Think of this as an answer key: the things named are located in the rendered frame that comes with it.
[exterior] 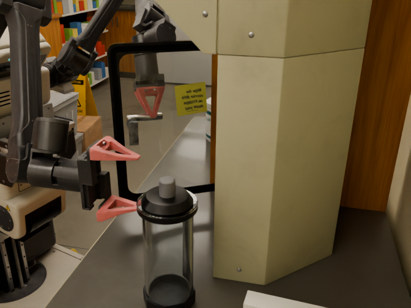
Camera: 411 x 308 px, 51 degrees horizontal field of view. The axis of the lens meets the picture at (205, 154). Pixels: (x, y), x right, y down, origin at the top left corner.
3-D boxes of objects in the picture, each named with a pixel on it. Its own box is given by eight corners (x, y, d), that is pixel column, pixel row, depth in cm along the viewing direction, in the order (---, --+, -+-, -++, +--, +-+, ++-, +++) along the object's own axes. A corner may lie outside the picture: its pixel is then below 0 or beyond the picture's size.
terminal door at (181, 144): (232, 188, 117) (238, 38, 100) (119, 204, 109) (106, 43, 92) (232, 187, 117) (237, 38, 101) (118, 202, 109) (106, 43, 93)
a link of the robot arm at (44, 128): (47, 178, 88) (4, 175, 82) (53, 122, 88) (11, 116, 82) (77, 184, 80) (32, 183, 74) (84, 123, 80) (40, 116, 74)
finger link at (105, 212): (133, 191, 72) (82, 185, 74) (135, 228, 74) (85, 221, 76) (147, 174, 78) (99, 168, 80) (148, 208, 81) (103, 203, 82)
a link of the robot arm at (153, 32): (164, 29, 114) (139, 10, 109) (191, 15, 105) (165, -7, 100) (151, 67, 110) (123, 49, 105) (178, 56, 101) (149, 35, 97)
